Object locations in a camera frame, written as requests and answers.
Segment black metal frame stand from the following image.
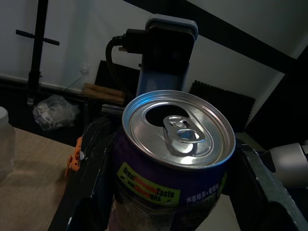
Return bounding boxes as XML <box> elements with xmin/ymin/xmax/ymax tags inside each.
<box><xmin>0</xmin><ymin>0</ymin><xmax>308</xmax><ymax>109</ymax></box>

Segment purple drink can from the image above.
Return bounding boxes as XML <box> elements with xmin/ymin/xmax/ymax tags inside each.
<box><xmin>109</xmin><ymin>90</ymin><xmax>236</xmax><ymax>231</ymax></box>

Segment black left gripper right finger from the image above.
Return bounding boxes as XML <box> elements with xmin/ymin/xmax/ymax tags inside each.
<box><xmin>226</xmin><ymin>141</ymin><xmax>308</xmax><ymax>231</ymax></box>

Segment clear bottle white cap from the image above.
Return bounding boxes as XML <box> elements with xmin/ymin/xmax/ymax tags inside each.
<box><xmin>0</xmin><ymin>105</ymin><xmax>16</xmax><ymax>181</ymax></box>

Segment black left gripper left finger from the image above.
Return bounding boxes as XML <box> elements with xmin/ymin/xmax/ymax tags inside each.
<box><xmin>49</xmin><ymin>117</ymin><xmax>116</xmax><ymax>231</ymax></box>

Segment black foam floor tiles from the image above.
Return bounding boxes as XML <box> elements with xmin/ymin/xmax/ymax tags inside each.
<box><xmin>189</xmin><ymin>80</ymin><xmax>256</xmax><ymax>132</ymax></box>

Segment clear crumpled plastic bag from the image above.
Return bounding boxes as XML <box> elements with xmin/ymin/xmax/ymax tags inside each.
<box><xmin>32</xmin><ymin>94</ymin><xmax>80</xmax><ymax>132</ymax></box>

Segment black leaning board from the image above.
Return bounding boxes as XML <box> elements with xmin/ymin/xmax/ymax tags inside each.
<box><xmin>94</xmin><ymin>60</ymin><xmax>143</xmax><ymax>97</ymax></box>

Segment wooden sticks bundle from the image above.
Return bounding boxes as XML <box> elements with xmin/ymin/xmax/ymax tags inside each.
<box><xmin>83</xmin><ymin>82</ymin><xmax>126</xmax><ymax>104</ymax></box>

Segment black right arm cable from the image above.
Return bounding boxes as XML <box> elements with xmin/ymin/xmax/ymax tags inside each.
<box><xmin>105</xmin><ymin>28</ymin><xmax>147</xmax><ymax>81</ymax></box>

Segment orange black fan device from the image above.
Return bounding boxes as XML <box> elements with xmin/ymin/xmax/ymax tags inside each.
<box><xmin>64</xmin><ymin>136</ymin><xmax>84</xmax><ymax>178</ymax></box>

